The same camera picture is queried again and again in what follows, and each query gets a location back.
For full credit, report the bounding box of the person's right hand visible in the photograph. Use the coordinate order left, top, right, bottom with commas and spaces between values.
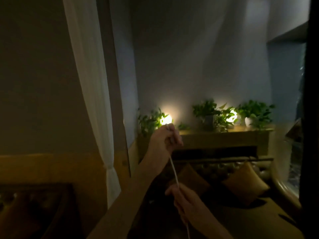
165, 183, 213, 227

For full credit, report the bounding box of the person's left hand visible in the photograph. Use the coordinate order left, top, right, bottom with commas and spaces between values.
147, 123, 184, 174

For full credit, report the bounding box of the white cable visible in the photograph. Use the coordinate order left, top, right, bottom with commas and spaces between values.
165, 123, 191, 239

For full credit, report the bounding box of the person's left forearm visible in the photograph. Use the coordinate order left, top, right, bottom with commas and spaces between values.
86, 159, 165, 239

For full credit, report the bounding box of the trailing green potted plant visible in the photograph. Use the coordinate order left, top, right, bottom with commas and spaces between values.
137, 108, 191, 137

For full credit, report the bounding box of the glowing globe lamp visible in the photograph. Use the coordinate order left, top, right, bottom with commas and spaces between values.
225, 109, 239, 129
160, 114, 173, 126

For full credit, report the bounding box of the orange square cushion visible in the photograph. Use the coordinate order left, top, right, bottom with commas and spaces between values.
169, 163, 211, 198
221, 161, 270, 206

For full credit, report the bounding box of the green plant in grey pot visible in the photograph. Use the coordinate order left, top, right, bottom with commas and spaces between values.
192, 100, 236, 132

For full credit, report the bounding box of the brown tufted leather sofa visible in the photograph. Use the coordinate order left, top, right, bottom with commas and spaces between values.
129, 156, 305, 239

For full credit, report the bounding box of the white sheer curtain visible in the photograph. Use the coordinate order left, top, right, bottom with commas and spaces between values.
62, 0, 122, 208

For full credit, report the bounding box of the green plant in white pot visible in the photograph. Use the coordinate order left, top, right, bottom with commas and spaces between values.
235, 100, 275, 130

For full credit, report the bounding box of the brown heavy curtain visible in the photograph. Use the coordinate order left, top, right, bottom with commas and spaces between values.
298, 0, 319, 239

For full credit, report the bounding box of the wooden wall shelf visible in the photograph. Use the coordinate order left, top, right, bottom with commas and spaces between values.
137, 126, 275, 160

